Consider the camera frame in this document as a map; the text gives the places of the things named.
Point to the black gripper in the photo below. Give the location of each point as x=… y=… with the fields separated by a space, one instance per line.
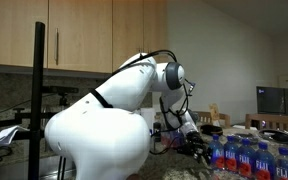
x=194 y=140

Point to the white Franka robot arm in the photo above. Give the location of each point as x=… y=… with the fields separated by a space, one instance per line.
x=100 y=140

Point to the black oval case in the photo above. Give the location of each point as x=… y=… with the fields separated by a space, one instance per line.
x=211 y=130

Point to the black canister white label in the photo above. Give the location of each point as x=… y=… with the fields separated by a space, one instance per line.
x=157 y=131

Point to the wooden dining chair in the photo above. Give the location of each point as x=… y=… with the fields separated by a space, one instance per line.
x=224 y=118
x=274 y=119

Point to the white paper towel roll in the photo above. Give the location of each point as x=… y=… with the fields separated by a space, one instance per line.
x=150 y=115

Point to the flat screen television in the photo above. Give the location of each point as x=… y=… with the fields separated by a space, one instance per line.
x=273 y=100

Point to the black vertical stand pole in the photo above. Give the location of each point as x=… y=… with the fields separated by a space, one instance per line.
x=37 y=83

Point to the white folded paper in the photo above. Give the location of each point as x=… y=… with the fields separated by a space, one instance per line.
x=9 y=135

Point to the black stereo camera bar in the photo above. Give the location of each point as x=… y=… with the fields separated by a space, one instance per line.
x=60 y=89

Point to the wooden wall cabinet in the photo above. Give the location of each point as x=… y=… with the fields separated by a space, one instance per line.
x=80 y=33

